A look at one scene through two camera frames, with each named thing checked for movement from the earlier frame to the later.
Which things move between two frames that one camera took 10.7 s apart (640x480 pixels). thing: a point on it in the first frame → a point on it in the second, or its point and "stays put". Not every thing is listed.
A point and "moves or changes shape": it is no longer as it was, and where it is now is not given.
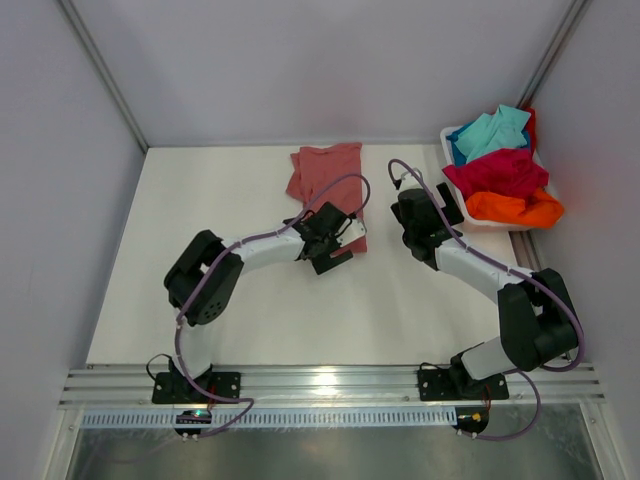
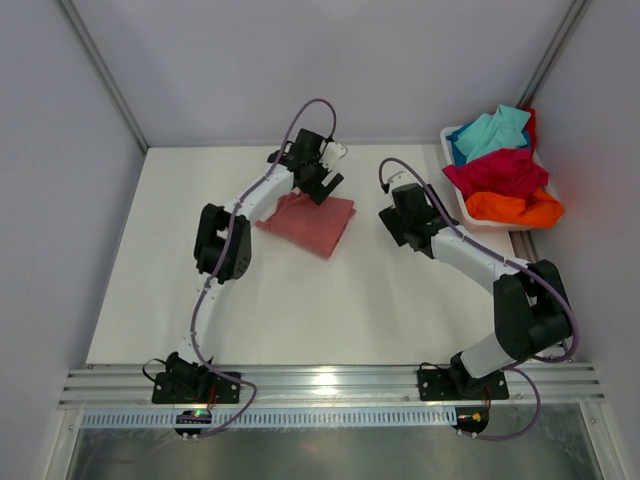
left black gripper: [323, 261] → [318, 191]
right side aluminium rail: [525, 250] stays put
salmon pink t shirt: [329, 174] moves or changes shape
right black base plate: [455, 385] stays put
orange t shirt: [542, 210] stays put
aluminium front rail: [333, 386] stays put
